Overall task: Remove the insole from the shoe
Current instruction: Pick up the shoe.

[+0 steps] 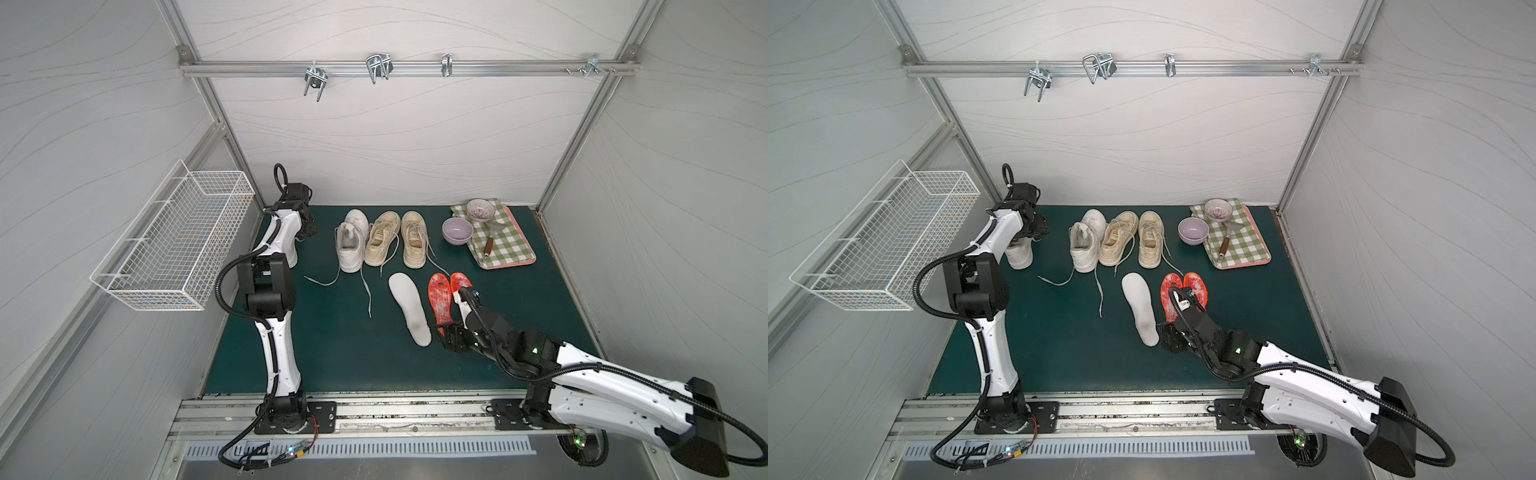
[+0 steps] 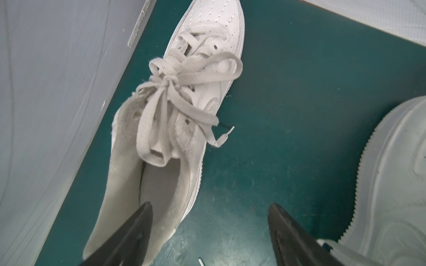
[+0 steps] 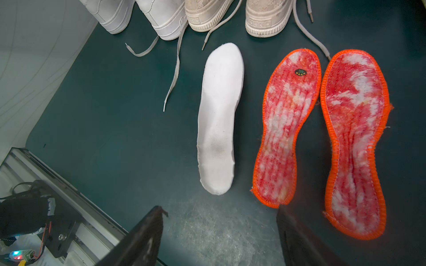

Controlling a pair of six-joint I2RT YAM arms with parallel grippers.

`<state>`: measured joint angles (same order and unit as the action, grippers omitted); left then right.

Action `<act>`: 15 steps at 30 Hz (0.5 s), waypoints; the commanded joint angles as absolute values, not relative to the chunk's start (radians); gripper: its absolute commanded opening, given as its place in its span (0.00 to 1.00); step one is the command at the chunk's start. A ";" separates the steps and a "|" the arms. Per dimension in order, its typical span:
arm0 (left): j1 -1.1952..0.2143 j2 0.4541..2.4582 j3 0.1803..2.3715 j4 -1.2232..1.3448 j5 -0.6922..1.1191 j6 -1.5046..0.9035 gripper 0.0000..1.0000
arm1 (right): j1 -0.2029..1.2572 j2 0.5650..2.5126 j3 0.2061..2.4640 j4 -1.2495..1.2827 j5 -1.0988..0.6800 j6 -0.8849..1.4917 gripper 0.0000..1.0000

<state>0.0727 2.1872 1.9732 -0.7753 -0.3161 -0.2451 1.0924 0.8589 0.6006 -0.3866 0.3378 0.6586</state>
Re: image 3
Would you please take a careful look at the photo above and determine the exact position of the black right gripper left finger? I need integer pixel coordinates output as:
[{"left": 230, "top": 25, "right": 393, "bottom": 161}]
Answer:
[{"left": 97, "top": 206, "right": 168, "bottom": 266}]

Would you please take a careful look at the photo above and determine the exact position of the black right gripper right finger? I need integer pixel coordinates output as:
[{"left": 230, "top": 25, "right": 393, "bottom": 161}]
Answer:
[{"left": 276, "top": 206, "right": 346, "bottom": 266}]

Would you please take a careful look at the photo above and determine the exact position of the white insole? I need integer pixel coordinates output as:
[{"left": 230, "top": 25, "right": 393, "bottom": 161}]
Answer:
[{"left": 196, "top": 43, "right": 244, "bottom": 195}]

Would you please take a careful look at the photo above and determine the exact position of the beige sneaker with red insole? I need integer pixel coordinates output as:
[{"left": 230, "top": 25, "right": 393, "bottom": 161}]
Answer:
[{"left": 245, "top": 0, "right": 331, "bottom": 60}]

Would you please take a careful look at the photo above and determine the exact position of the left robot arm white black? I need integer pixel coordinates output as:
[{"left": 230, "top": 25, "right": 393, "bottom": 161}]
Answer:
[{"left": 1, "top": 197, "right": 56, "bottom": 238}]

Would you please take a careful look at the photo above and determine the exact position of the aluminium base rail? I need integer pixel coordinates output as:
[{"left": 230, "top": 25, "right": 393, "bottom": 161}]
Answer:
[{"left": 1, "top": 148, "right": 131, "bottom": 266}]

